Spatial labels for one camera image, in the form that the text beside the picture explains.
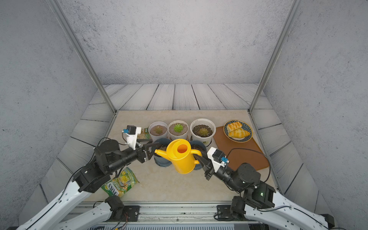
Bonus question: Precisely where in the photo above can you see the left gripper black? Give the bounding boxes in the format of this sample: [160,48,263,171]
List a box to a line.
[107,138,160,175]

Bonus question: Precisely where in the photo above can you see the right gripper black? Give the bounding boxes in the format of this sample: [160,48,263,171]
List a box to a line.
[196,149,245,196]

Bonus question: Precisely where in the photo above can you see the small white pot pink-green succulent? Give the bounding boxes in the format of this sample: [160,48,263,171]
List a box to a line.
[148,121,168,142]

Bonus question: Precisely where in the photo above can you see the blue pot red succulent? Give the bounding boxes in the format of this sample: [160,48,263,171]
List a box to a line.
[189,140,207,170]

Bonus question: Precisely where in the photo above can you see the yellow watering can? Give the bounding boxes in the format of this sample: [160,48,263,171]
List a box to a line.
[155,139,202,174]

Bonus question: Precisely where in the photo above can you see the white pot bright green succulent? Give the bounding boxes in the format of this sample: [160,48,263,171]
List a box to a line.
[168,120,189,140]

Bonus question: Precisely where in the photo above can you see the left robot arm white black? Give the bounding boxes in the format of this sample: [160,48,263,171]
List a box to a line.
[18,140,157,230]

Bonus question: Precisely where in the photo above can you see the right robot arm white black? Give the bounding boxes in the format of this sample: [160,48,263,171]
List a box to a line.
[195,149,335,230]

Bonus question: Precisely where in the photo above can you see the large white round pot succulent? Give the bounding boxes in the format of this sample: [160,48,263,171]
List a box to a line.
[190,118,216,147]

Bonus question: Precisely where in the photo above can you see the green orange snack packet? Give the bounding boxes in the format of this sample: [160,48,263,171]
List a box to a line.
[137,128,151,140]

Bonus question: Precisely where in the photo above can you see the green yellow candy bag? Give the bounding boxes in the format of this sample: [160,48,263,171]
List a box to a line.
[101,167,139,198]

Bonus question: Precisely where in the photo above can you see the brown tray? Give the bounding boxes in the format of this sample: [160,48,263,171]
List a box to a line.
[214,126,269,171]

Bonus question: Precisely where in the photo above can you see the yellow bread roll upper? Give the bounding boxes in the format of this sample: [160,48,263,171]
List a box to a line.
[227,121,242,133]

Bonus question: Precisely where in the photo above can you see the yellow bread roll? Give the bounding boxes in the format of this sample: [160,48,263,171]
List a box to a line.
[228,128,251,139]
[227,121,242,133]

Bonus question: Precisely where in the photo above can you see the yellow bread roll lower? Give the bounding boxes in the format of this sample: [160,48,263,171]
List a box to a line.
[228,128,251,139]

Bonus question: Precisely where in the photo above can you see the blue patterned plate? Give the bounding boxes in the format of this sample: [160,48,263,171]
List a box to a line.
[223,120,253,143]

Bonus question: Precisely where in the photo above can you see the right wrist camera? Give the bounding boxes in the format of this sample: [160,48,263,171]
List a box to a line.
[207,147,229,172]

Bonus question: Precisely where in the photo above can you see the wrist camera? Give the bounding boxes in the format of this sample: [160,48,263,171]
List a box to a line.
[207,147,229,172]
[122,125,142,150]

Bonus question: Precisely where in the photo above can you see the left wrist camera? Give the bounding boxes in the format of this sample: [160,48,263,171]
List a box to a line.
[122,125,142,150]

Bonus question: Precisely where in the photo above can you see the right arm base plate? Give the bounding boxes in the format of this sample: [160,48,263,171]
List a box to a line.
[214,205,239,221]

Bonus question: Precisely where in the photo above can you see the front aluminium rail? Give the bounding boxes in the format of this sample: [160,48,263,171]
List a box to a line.
[50,202,305,230]

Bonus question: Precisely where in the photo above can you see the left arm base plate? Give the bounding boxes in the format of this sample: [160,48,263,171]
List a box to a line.
[114,205,140,222]

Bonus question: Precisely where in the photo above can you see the left aluminium frame post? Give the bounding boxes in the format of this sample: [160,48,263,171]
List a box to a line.
[47,0,117,115]

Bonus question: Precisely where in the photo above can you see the aluminium frame post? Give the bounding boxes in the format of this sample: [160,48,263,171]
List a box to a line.
[248,0,302,115]
[47,0,117,115]

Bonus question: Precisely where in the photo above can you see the right aluminium frame post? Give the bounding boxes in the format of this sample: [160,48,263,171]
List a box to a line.
[248,0,302,115]

